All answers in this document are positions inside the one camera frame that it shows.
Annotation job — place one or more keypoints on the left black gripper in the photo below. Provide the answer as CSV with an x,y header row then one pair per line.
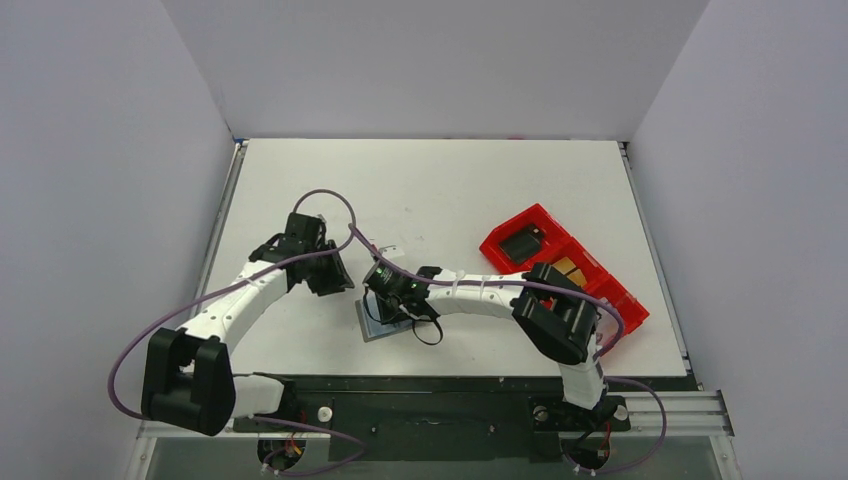
x,y
336,281

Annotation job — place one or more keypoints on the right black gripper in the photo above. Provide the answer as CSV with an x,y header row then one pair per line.
x,y
382,302

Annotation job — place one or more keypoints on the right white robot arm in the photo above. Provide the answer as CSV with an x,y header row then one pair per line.
x,y
552,311

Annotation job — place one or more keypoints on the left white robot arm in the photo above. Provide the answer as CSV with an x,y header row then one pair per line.
x,y
188,379

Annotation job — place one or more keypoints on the tan card in tray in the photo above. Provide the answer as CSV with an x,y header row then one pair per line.
x,y
571,271

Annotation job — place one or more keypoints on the black wallet in tray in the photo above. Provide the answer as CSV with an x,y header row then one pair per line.
x,y
523,244

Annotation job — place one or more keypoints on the red plastic tray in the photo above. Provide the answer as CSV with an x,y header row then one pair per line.
x,y
559,243

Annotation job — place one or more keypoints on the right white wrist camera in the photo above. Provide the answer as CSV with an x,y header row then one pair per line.
x,y
391,252

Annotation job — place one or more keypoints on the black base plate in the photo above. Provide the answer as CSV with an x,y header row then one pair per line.
x,y
419,418

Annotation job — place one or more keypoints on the aluminium frame rail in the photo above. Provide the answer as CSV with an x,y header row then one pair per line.
x,y
688,414

